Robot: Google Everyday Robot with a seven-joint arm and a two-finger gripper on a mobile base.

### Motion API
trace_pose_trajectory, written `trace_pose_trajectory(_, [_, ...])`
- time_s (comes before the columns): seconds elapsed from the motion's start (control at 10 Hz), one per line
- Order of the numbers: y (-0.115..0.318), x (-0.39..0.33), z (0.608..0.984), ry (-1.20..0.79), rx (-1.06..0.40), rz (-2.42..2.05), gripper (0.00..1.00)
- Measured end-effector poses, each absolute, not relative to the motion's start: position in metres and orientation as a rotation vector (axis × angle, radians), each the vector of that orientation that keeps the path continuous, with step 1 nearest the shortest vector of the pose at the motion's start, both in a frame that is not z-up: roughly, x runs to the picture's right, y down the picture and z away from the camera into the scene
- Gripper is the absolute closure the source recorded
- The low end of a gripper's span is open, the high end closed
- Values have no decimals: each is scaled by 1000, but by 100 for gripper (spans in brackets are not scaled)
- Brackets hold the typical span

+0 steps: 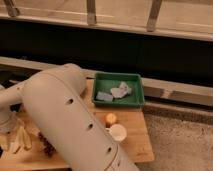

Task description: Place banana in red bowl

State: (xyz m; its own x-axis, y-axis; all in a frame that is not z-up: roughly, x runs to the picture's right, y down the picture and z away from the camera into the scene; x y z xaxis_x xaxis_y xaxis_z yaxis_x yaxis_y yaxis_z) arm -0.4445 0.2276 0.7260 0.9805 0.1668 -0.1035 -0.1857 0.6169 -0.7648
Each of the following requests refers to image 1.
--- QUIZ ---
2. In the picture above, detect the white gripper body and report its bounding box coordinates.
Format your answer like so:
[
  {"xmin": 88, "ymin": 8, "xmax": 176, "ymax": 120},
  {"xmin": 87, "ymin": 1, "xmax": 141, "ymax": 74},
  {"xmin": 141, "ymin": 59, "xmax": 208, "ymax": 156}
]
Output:
[{"xmin": 0, "ymin": 112, "xmax": 17, "ymax": 134}]

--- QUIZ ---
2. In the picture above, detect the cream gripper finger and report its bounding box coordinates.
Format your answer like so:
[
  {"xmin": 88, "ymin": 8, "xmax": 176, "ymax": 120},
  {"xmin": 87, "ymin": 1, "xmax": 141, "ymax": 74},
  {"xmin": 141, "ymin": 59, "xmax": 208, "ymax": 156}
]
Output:
[{"xmin": 0, "ymin": 134, "xmax": 10, "ymax": 151}]

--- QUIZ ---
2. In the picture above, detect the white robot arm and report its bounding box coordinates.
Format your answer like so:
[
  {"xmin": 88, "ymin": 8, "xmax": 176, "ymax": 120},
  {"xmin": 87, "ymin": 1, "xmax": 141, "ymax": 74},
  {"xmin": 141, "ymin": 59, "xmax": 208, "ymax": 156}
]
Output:
[{"xmin": 0, "ymin": 64, "xmax": 139, "ymax": 171}]

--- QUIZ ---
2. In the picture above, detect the white mug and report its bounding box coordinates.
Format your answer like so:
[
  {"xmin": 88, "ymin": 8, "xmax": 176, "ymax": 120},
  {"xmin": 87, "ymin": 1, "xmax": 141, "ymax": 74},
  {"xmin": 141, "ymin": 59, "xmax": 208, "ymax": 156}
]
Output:
[{"xmin": 107, "ymin": 124, "xmax": 127, "ymax": 142}]

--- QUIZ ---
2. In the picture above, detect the bunch of dark grapes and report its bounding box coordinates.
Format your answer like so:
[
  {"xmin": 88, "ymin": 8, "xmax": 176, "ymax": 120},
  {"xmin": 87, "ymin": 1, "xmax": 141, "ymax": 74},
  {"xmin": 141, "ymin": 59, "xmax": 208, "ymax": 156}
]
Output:
[{"xmin": 38, "ymin": 132, "xmax": 55, "ymax": 157}]

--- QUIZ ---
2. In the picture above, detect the yellow orange fruit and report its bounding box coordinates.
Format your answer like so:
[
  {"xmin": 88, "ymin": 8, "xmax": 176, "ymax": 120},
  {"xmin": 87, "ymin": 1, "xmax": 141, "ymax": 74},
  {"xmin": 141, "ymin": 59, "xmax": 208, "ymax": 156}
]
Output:
[{"xmin": 105, "ymin": 113, "xmax": 117, "ymax": 127}]

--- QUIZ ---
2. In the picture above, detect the white crumpled cloth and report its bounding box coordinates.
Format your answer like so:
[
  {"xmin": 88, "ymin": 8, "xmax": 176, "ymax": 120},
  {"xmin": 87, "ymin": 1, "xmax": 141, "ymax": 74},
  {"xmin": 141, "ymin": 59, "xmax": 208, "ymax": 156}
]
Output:
[{"xmin": 110, "ymin": 82, "xmax": 132, "ymax": 98}]

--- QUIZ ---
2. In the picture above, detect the light blue sponge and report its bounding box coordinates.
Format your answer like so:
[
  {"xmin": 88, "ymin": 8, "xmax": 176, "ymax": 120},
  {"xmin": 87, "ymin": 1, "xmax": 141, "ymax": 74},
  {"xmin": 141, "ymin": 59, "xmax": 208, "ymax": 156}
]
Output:
[{"xmin": 96, "ymin": 92, "xmax": 113, "ymax": 102}]

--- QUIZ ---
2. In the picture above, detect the green plastic tray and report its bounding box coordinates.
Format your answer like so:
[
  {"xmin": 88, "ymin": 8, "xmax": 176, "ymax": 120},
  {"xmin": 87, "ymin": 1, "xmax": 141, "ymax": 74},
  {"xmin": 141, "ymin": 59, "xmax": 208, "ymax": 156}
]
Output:
[{"xmin": 92, "ymin": 72, "xmax": 145, "ymax": 108}]

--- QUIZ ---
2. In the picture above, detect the yellow banana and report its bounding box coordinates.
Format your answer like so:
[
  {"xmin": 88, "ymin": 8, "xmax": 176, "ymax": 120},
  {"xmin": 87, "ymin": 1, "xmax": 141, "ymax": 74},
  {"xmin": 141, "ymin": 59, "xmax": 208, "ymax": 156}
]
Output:
[{"xmin": 11, "ymin": 126, "xmax": 32, "ymax": 154}]

